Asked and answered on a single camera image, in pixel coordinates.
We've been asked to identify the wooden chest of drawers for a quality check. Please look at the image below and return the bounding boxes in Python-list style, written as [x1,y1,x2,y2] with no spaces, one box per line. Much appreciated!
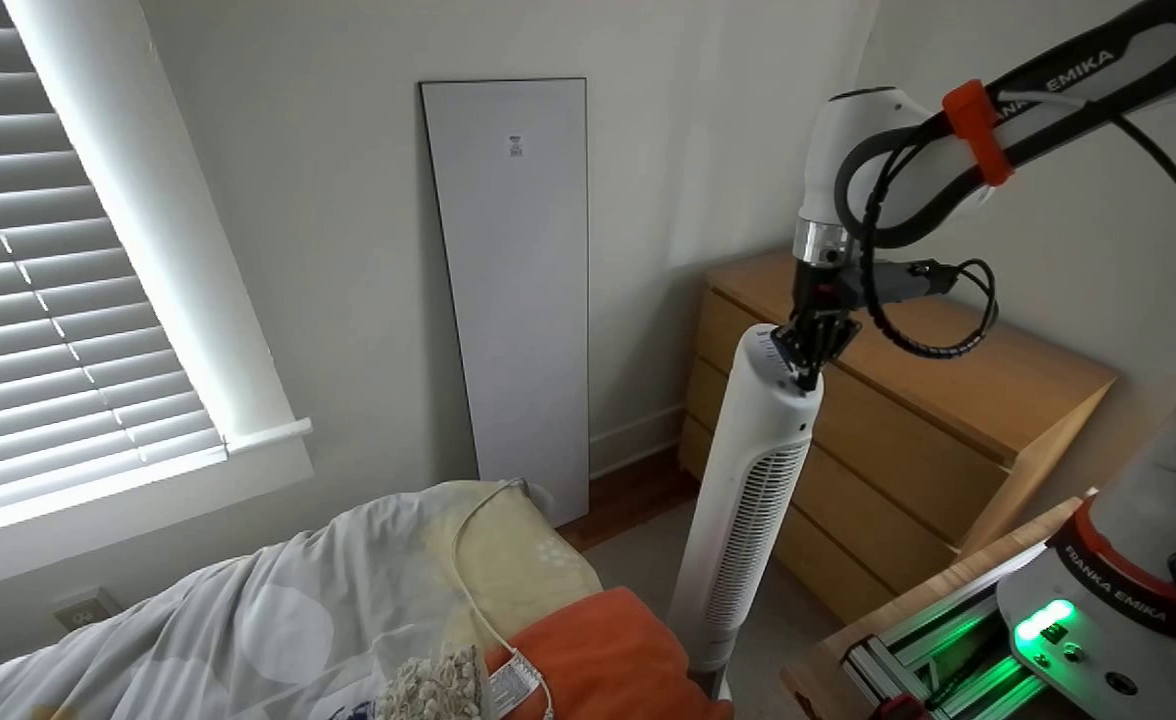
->
[675,244,1124,626]

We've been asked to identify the white leaning panel board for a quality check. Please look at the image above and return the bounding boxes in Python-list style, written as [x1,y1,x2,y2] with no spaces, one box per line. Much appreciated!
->
[420,77,589,522]

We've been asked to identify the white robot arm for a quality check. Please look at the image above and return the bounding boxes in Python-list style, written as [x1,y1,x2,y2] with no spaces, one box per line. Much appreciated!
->
[772,0,1176,390]

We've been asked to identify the white bed duvet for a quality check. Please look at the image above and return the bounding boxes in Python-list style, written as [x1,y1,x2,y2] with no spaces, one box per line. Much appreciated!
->
[0,476,541,720]

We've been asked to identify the white window blinds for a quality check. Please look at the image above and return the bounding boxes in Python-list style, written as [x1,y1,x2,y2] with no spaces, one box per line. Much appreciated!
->
[0,0,219,506]

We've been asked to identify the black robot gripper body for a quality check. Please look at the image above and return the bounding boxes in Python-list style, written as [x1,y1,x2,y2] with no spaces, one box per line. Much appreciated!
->
[772,263,864,377]

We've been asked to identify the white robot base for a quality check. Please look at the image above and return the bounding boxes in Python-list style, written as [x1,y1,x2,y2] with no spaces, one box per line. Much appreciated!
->
[991,332,1176,720]

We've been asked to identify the orange pillow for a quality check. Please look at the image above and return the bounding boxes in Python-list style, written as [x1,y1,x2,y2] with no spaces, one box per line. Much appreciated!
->
[485,588,733,720]

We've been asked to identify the cream yellow pillow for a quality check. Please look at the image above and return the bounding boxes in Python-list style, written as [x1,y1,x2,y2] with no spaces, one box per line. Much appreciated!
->
[423,478,599,647]

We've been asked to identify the white charging cable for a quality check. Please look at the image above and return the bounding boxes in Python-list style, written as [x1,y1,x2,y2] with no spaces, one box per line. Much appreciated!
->
[447,476,558,720]

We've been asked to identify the white tower fan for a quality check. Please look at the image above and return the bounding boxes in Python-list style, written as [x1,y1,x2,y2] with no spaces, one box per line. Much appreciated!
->
[668,324,824,701]

